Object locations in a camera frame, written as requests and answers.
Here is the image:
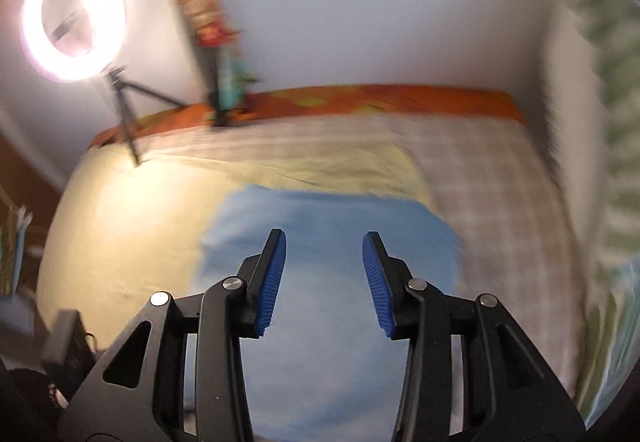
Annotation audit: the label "light blue denim pants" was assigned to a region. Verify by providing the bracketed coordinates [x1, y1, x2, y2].
[192, 186, 463, 442]

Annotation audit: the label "beige plaid blanket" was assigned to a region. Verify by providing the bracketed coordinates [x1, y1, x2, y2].
[145, 115, 586, 398]

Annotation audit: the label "black box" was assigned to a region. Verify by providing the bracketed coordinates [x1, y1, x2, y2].
[41, 309, 98, 393]

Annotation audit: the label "black tripod stand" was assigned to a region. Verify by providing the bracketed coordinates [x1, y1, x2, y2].
[102, 65, 193, 168]

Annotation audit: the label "green striped pillow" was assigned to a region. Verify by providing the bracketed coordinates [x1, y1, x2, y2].
[562, 0, 640, 423]

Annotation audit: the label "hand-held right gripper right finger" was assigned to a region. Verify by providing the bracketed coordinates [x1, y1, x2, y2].
[362, 231, 587, 442]

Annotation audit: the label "round ring light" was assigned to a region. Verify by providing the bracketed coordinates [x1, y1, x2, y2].
[19, 0, 127, 84]

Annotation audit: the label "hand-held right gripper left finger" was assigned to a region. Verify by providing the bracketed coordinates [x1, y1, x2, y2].
[59, 229, 287, 442]

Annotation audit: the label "orange leaf print mattress cover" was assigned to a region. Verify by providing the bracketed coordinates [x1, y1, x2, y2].
[90, 83, 526, 150]

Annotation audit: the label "folded black silver stand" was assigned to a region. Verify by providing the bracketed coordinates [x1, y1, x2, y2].
[160, 0, 258, 128]

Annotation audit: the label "white fringed towel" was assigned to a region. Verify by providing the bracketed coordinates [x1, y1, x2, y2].
[542, 0, 608, 283]

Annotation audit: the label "teal paper stack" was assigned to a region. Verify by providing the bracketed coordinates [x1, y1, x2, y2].
[0, 205, 32, 298]

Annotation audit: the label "yellow striped bed sheet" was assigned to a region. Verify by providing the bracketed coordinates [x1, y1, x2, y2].
[37, 149, 436, 353]

